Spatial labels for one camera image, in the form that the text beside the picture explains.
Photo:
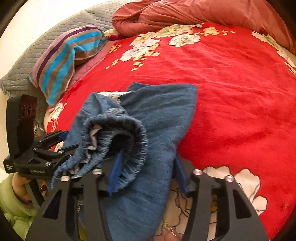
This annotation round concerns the pink-red quilted duvet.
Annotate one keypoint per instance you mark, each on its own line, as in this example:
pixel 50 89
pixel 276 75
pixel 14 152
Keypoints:
pixel 146 16

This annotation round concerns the right hand with glitter nail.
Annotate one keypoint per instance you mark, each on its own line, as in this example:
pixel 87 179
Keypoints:
pixel 169 234

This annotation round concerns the red floral blanket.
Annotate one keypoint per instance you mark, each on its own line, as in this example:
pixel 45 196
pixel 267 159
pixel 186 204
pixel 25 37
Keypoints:
pixel 244 124

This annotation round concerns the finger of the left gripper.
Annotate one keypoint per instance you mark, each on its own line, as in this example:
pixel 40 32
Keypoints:
pixel 48 155
pixel 51 139

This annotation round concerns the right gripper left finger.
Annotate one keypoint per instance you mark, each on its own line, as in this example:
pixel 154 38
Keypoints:
pixel 78 200

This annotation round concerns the light green sleeve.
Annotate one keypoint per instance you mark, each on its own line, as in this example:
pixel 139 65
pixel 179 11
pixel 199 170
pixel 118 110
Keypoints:
pixel 19 215

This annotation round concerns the pink quilted pillow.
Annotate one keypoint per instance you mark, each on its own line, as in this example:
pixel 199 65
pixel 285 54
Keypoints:
pixel 83 69

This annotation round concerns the striped towel pillow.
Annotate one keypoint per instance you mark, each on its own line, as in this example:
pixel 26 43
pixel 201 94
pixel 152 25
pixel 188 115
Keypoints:
pixel 53 71

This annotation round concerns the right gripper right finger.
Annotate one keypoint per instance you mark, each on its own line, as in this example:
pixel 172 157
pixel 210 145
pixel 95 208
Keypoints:
pixel 236 216

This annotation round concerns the blue denim lace-trimmed pants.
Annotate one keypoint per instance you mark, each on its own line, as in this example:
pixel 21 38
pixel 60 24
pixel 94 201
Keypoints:
pixel 147 122

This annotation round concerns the left hand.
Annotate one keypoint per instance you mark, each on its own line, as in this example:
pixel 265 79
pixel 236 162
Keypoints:
pixel 18 185

